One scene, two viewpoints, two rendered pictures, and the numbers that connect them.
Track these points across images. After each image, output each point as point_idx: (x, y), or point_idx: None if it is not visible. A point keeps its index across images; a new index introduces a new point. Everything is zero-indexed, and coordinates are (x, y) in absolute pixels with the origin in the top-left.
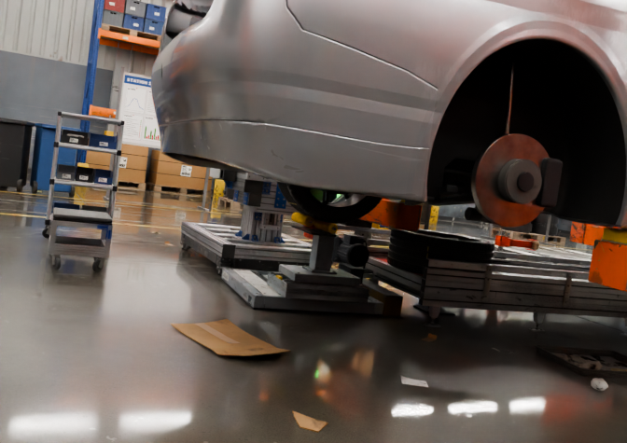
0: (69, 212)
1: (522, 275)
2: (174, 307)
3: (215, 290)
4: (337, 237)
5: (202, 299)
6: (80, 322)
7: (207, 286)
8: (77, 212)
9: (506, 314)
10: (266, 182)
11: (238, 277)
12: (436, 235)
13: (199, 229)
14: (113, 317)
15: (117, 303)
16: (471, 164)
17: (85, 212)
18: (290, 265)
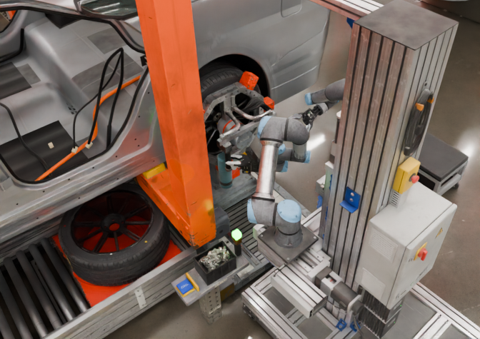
0: (435, 145)
1: (8, 329)
2: (289, 143)
3: (301, 194)
4: (218, 206)
5: (289, 166)
6: (300, 101)
7: (312, 199)
8: (436, 152)
9: (43, 322)
10: (318, 198)
11: (291, 200)
12: (117, 243)
13: (431, 295)
14: (296, 113)
15: (315, 130)
16: (90, 108)
17: (438, 158)
18: (243, 180)
